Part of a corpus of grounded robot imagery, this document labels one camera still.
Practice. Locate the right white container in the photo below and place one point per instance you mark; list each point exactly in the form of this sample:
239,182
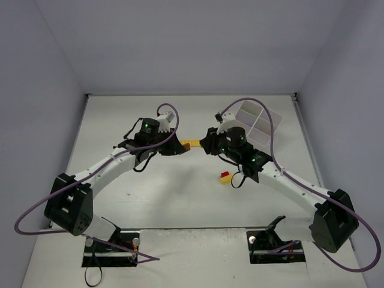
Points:
260,132

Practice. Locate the left white container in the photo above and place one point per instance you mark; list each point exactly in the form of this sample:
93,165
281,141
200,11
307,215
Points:
248,113

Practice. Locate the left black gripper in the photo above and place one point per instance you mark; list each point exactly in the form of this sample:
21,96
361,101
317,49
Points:
169,144

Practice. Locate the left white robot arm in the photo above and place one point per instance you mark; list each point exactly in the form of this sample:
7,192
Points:
71,206

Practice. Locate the yellow half-round lego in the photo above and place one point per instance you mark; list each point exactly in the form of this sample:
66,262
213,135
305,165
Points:
226,179

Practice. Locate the brown lego plate with green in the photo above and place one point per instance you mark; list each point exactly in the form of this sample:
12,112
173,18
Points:
187,146

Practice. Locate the white container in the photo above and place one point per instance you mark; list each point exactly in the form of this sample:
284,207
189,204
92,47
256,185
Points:
248,113
260,132

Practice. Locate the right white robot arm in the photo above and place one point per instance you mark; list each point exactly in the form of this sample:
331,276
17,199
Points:
327,222

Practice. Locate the small red lego brick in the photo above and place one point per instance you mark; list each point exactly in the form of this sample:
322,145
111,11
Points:
224,174

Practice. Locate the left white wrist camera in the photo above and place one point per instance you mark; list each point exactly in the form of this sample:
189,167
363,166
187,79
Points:
165,119

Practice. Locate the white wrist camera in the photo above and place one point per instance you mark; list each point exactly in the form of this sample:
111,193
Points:
226,121
165,119

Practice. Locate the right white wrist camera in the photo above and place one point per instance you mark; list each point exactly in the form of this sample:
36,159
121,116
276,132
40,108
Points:
226,121

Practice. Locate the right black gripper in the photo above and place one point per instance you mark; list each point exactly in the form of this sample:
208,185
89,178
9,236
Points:
212,144

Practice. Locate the yellow long lego plate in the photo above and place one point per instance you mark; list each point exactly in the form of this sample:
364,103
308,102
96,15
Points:
193,143

